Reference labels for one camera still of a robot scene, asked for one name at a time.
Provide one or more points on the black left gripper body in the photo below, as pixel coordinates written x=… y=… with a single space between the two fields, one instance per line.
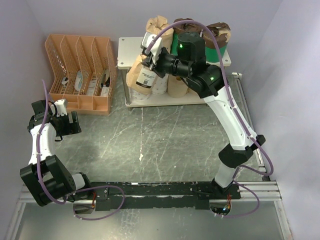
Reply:
x=65 y=128

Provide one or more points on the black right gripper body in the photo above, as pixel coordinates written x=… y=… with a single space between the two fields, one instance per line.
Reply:
x=169 y=64

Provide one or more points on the white red-dotted paper roll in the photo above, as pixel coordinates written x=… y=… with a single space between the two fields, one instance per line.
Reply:
x=161 y=85

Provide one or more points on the beige paper towel roll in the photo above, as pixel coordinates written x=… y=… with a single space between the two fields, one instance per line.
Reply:
x=176 y=87

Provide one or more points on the brown roll with label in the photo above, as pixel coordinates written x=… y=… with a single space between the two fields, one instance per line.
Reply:
x=140 y=78

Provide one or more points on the green paper roll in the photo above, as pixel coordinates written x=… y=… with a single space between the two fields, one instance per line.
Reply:
x=182 y=26

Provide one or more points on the brown paper roll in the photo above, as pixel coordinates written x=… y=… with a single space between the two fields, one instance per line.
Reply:
x=156 y=25

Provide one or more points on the plain white paper roll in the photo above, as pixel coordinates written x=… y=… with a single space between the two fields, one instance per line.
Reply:
x=137 y=96

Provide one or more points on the brown-topped green roll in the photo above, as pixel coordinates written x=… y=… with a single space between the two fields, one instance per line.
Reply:
x=222 y=34

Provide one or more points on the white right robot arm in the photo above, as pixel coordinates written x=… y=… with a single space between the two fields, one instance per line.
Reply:
x=190 y=64

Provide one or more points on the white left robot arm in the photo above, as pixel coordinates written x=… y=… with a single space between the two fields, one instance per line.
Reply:
x=45 y=174

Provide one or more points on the white two-tier shelf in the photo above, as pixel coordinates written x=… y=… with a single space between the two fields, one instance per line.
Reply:
x=128 y=50

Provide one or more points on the orange plastic file organizer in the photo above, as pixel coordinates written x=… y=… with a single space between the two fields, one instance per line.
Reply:
x=85 y=72

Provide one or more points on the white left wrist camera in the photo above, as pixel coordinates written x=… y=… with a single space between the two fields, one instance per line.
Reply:
x=59 y=108

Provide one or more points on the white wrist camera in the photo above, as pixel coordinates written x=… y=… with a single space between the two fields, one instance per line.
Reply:
x=151 y=46
x=59 y=108

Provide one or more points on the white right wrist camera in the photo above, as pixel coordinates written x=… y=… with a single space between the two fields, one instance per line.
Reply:
x=151 y=46

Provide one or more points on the white wall bracket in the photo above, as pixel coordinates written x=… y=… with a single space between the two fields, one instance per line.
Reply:
x=237 y=75

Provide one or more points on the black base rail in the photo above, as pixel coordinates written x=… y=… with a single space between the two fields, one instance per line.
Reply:
x=148 y=195

